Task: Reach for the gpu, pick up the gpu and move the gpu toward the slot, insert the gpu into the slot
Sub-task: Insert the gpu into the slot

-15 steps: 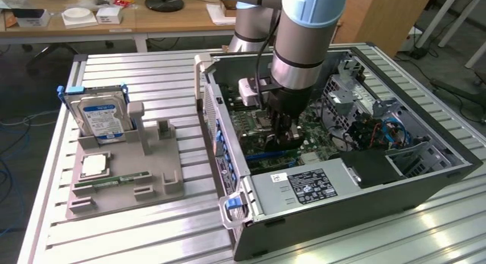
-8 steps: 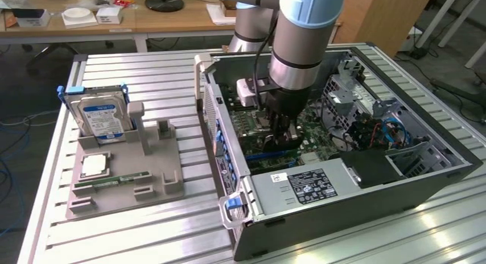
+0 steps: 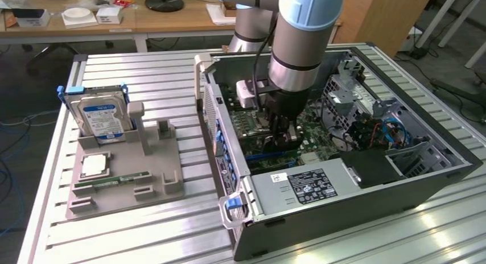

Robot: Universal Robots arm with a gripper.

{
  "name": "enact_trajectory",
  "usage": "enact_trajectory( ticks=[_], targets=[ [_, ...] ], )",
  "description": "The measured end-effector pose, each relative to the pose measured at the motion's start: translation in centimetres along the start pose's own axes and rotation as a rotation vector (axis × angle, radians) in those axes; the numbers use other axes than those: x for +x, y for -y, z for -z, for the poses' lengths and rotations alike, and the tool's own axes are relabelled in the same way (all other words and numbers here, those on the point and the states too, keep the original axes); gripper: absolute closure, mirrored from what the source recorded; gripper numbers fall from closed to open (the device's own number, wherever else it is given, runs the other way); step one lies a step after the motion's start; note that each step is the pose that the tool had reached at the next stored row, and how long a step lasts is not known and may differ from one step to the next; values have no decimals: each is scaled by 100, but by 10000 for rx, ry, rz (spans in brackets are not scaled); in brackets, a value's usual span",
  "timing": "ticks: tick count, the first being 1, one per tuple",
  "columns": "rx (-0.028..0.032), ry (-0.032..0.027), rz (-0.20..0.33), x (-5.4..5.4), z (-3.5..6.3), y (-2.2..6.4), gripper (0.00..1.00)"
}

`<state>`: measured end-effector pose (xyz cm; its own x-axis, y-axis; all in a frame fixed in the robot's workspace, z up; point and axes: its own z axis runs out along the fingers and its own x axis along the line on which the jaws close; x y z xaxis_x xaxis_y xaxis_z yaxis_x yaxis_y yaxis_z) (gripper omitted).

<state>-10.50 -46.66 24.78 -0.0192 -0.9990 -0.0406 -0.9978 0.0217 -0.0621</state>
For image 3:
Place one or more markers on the black floor stand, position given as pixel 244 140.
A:
pixel 460 89

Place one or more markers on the white round dish on box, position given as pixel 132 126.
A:
pixel 78 17

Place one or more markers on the metal disk bay cage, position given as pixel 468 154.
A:
pixel 343 104

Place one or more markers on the blue expansion slot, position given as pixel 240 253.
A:
pixel 255 156

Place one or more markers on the red packet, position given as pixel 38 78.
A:
pixel 123 3

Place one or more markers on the CPU socket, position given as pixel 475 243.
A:
pixel 261 121

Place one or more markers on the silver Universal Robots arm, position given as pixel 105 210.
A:
pixel 299 47

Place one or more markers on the brown cardboard box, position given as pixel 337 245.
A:
pixel 229 5

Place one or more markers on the white papers stack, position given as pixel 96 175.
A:
pixel 220 15

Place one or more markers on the grey power supply unit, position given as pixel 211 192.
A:
pixel 271 195

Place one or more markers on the wooden desk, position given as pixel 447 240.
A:
pixel 52 32

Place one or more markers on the white box with dark lid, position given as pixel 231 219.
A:
pixel 32 18

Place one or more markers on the wooden cabinet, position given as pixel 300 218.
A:
pixel 383 19

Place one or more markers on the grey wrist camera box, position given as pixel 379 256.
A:
pixel 247 93

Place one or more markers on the open black PC case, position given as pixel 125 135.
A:
pixel 341 218

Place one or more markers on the black power adapter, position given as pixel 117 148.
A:
pixel 416 53

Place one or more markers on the grey parts rack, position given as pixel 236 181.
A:
pixel 128 198

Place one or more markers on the silver CPU chip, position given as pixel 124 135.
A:
pixel 93 165

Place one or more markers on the black round lamp base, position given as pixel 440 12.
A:
pixel 164 3

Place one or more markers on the hard disk with blue label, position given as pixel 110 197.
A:
pixel 100 119

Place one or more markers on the black chair base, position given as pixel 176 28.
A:
pixel 45 55

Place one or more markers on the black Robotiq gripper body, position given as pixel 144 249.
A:
pixel 288 104

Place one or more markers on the green motherboard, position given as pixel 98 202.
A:
pixel 319 138

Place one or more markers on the white table frame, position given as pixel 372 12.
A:
pixel 455 16

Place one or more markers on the small white labelled box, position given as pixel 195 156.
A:
pixel 109 16

